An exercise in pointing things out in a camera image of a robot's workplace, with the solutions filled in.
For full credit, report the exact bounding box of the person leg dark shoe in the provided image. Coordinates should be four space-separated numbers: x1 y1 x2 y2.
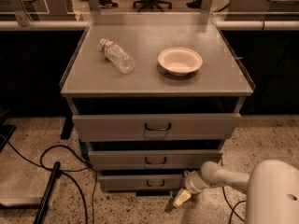
186 0 202 8

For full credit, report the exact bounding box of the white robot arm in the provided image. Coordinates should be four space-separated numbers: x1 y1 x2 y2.
173 160 299 224

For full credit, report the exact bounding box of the grey middle drawer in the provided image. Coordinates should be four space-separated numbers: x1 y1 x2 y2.
89 149 222 170

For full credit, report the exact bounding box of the black metal stand leg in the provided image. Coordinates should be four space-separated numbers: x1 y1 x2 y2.
34 161 61 224

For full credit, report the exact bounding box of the black floor cable right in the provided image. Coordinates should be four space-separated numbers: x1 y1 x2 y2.
220 158 247 224

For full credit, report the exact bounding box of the grey drawer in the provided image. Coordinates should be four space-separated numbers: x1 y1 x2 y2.
89 149 222 170
73 113 241 142
99 174 183 192

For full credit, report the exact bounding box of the black floor cable left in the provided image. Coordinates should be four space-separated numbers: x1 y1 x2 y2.
0 133 99 224

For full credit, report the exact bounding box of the grey drawer cabinet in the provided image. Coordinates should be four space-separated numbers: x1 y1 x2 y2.
59 12 256 198

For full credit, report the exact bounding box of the grey bottom drawer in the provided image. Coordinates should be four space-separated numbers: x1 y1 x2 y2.
99 174 183 192

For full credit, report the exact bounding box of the white horizontal rail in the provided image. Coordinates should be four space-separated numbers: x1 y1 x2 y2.
0 20 299 31

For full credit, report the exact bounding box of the black floor cable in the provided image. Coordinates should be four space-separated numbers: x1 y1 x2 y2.
220 158 247 224
0 133 99 224

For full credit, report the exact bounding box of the clear plastic water bottle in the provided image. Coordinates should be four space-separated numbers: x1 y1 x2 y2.
100 38 135 74

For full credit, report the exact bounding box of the white paper bowl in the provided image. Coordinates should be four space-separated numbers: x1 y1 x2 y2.
158 48 203 77

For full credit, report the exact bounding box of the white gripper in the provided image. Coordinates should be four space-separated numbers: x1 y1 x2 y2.
173 171 208 208

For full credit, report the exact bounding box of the grey top drawer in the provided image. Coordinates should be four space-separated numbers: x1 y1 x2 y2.
73 113 241 142

